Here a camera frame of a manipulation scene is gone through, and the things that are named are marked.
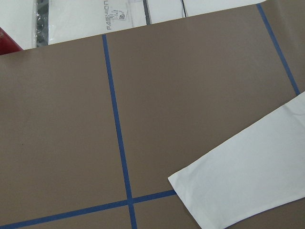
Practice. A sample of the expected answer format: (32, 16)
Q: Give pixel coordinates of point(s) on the white printed t-shirt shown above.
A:
(260, 168)

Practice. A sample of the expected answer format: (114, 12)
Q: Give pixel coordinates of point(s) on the white folded paper sheet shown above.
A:
(166, 10)

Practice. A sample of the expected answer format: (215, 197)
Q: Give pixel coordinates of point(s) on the clear plastic garment bag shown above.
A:
(56, 21)

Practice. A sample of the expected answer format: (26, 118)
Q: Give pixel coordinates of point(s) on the red cylinder post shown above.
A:
(7, 44)

